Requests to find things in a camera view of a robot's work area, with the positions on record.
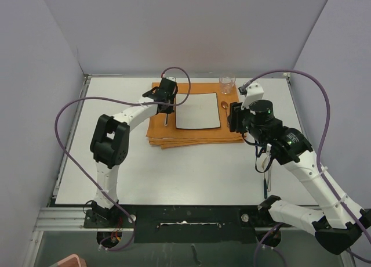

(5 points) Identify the copper bowl spoon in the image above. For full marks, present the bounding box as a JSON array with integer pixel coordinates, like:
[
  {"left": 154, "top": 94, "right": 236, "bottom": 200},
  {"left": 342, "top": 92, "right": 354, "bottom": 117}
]
[{"left": 220, "top": 101, "right": 230, "bottom": 118}]

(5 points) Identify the silver butter knife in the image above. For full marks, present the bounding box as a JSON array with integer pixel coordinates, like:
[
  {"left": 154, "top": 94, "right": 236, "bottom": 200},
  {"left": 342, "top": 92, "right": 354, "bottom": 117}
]
[{"left": 164, "top": 114, "right": 169, "bottom": 126}]

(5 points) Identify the clear drinking glass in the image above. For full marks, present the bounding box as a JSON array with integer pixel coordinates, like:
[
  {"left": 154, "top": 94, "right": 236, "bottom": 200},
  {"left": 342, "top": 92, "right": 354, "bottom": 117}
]
[{"left": 219, "top": 74, "right": 236, "bottom": 95}]

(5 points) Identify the white square plate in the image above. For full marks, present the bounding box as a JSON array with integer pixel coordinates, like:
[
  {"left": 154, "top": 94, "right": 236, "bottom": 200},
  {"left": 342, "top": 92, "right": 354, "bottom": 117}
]
[{"left": 175, "top": 92, "right": 221, "bottom": 129}]

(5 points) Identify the orange cloth placemat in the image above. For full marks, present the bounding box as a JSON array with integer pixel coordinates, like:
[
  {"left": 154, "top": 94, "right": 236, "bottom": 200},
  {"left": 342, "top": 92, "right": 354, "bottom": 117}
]
[{"left": 146, "top": 82, "right": 243, "bottom": 149}]

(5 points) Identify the green handled gold fork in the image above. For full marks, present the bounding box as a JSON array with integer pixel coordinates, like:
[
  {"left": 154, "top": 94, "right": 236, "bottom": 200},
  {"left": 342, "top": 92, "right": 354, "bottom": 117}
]
[{"left": 261, "top": 157, "right": 268, "bottom": 199}]

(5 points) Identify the green handled silver knife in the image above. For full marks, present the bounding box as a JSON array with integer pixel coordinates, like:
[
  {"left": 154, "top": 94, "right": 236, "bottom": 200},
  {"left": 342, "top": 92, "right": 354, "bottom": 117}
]
[{"left": 267, "top": 167, "right": 272, "bottom": 192}]

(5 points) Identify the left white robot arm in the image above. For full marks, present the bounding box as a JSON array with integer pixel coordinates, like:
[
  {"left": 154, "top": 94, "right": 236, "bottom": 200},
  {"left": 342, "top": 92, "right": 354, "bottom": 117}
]
[{"left": 90, "top": 77, "right": 178, "bottom": 227}]

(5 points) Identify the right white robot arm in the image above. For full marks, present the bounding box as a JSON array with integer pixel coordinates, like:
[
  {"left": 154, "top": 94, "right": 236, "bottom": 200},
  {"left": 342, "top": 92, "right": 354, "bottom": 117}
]
[{"left": 228, "top": 100, "right": 370, "bottom": 255}]

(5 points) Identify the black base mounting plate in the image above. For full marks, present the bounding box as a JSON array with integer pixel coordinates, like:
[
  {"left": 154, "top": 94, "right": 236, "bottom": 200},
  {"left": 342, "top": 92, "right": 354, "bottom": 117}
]
[{"left": 83, "top": 205, "right": 276, "bottom": 244}]

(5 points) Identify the pink box corner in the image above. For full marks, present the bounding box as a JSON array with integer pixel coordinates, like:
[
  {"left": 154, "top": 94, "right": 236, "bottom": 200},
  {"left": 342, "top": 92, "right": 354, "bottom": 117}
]
[{"left": 50, "top": 254, "right": 87, "bottom": 267}]

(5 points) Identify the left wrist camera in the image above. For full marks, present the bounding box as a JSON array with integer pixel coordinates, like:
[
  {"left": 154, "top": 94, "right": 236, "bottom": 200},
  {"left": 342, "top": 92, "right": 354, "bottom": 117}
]
[{"left": 165, "top": 76, "right": 176, "bottom": 82}]

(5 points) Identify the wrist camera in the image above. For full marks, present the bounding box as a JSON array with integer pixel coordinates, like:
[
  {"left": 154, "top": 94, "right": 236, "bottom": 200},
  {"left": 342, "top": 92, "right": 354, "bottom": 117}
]
[
  {"left": 165, "top": 76, "right": 176, "bottom": 82},
  {"left": 249, "top": 99, "right": 275, "bottom": 125}
]

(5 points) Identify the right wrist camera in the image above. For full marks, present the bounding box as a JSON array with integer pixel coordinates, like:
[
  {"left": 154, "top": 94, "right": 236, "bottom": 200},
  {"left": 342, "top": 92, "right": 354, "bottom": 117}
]
[{"left": 249, "top": 99, "right": 275, "bottom": 125}]

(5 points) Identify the aluminium frame rail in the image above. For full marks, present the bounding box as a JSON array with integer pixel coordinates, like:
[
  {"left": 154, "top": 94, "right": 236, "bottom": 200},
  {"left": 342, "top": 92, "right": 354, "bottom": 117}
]
[{"left": 24, "top": 204, "right": 355, "bottom": 266}]

